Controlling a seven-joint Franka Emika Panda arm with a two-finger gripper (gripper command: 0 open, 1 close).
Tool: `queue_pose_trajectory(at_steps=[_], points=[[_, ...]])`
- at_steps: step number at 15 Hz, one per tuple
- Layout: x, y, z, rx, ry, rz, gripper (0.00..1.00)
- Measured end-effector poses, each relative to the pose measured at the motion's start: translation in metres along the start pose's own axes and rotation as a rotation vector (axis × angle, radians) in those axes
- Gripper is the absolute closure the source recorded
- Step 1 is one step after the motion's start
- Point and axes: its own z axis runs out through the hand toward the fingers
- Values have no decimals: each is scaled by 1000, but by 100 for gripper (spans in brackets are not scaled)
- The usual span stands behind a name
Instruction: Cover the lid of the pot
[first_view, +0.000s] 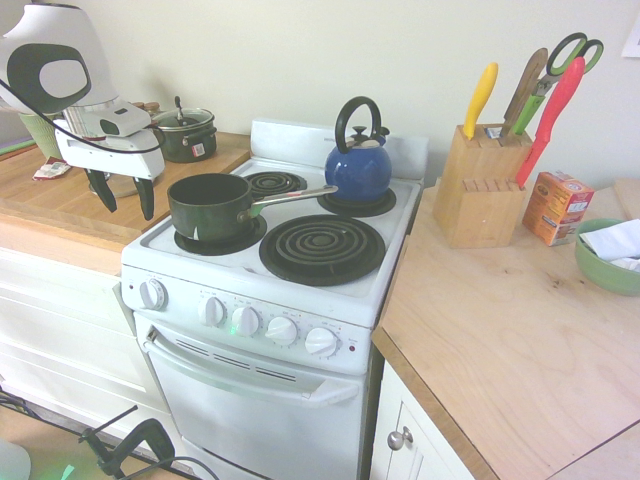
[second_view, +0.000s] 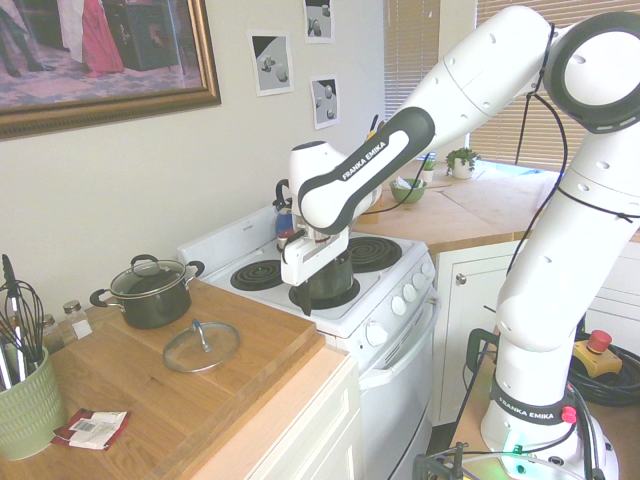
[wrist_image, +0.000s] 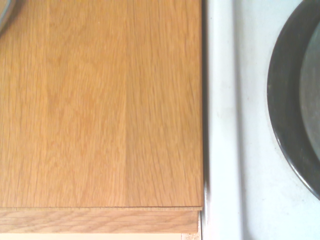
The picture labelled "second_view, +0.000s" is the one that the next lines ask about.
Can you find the black and green clamp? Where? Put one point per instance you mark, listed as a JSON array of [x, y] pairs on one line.
[[480, 350]]

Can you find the yellow box red stop button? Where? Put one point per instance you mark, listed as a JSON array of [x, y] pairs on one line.
[[595, 350]]

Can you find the white paper in bowl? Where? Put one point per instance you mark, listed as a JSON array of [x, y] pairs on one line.
[[406, 184]]

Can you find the red and white packet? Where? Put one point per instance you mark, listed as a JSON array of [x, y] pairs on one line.
[[90, 430]]

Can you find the glass spice jar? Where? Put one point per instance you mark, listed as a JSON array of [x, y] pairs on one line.
[[75, 325], [51, 335]]

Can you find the black silicone utensil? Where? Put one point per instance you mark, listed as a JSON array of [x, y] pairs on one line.
[[9, 275]]

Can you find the wooden window blind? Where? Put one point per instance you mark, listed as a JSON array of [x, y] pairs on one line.
[[530, 130], [410, 50]]

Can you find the white cabinet under cutting board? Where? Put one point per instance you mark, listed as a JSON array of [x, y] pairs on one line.
[[310, 430]]

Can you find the round metal cabinet knob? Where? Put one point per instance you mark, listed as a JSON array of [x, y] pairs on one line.
[[461, 279]]

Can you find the green ribbed utensil holder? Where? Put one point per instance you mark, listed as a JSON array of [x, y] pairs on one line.
[[25, 410]]

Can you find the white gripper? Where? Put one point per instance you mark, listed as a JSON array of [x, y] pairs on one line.
[[310, 260]]

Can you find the white electric stove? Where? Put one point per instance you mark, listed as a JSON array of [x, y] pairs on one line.
[[390, 360]]

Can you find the paper print on wall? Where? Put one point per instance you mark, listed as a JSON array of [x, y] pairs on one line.
[[325, 102], [319, 20], [271, 62]]

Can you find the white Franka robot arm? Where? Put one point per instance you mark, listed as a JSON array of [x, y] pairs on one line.
[[525, 90]]

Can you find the white cabinet with knob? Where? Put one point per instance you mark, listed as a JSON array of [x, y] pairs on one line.
[[465, 350]]

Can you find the potted plant in white pot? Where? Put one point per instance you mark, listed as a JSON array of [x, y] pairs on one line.
[[461, 162]]

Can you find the small plant in white pot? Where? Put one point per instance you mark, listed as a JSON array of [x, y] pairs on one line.
[[427, 172]]

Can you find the green ceramic bowl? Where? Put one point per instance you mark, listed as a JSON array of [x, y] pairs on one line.
[[407, 196]]

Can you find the large wooden cutting board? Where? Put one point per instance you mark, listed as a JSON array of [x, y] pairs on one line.
[[150, 400]]

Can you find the gold framed painting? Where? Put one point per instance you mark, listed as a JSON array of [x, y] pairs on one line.
[[100, 50]]

